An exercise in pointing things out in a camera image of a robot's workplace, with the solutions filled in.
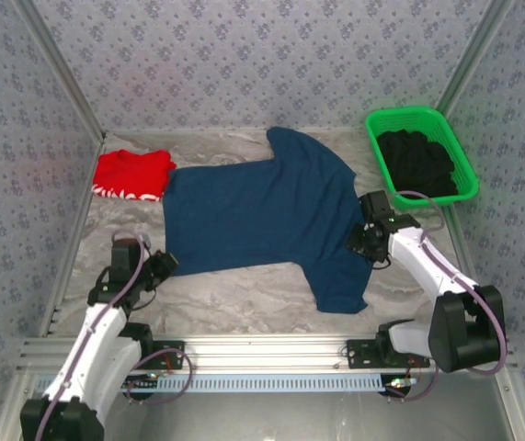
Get green plastic basket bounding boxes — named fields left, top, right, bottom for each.
left=364, top=106, right=481, bottom=211

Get dark blue t-shirt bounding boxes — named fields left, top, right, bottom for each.
left=163, top=126, right=373, bottom=315

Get folded red t-shirt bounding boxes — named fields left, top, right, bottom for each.
left=91, top=149, right=178, bottom=203

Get black garment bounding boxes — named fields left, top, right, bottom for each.
left=375, top=130, right=459, bottom=199

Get grey metal panel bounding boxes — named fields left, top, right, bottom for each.
left=0, top=371, right=525, bottom=441

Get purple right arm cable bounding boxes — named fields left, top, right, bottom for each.
left=383, top=190, right=508, bottom=403

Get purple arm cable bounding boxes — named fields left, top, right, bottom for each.
left=36, top=231, right=195, bottom=406
left=383, top=190, right=508, bottom=403

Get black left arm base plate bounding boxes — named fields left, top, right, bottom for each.
left=142, top=340, right=186, bottom=371

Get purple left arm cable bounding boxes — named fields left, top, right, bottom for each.
left=36, top=231, right=195, bottom=406

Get black bracket with LED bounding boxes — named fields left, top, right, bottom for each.
left=126, top=374, right=160, bottom=401
left=383, top=376, right=417, bottom=400

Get aluminium mounting rail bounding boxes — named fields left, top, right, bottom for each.
left=17, top=334, right=519, bottom=374

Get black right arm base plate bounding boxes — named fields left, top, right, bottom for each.
left=346, top=339, right=431, bottom=370

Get perforated light blue cable duct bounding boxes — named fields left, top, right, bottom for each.
left=35, top=372, right=386, bottom=394

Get aluminium corner post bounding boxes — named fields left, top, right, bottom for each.
left=13, top=0, right=108, bottom=141
left=420, top=0, right=519, bottom=143

